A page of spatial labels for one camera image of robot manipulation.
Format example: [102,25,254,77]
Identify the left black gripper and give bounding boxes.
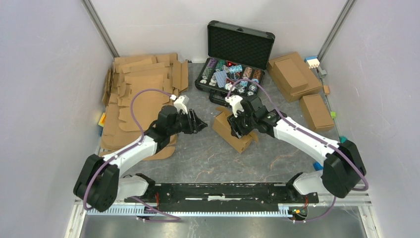
[168,109,208,136]

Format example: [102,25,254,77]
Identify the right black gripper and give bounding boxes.
[226,107,256,139]

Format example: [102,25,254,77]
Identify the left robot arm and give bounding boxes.
[73,106,207,212]

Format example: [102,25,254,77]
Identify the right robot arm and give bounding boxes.
[225,95,366,202]

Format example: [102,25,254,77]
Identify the small folded cardboard box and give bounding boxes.
[299,94,335,132]

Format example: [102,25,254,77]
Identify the large folded cardboard box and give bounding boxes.
[266,52,322,102]

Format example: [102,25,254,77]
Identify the stack of flat cardboard blanks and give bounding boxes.
[99,53,189,156]

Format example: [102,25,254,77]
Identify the black poker chip case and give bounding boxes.
[195,20,275,106]

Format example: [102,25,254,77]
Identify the blue green stacked blocks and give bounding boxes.
[313,162,323,171]

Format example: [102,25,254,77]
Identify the small wooden cube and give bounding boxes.
[323,85,330,96]

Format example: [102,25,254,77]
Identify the blue white toy block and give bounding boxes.
[304,56,320,69]

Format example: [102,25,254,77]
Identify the grey toy block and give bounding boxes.
[317,69,327,79]

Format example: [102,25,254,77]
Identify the orange yellow block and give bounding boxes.
[98,112,106,136]

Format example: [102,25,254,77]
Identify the teal cube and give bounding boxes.
[339,136,347,143]

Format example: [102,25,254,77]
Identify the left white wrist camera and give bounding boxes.
[169,94,189,114]

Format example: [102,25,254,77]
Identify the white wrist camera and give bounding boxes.
[169,94,189,114]
[225,95,244,118]

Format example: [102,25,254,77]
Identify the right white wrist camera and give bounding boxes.
[225,95,244,118]

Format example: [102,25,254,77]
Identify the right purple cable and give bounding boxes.
[226,78,369,224]

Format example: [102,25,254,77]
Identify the purple cable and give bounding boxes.
[82,88,181,223]
[226,78,369,224]

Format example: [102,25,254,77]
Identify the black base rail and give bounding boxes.
[140,182,319,212]

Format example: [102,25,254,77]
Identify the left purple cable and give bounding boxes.
[82,88,181,223]

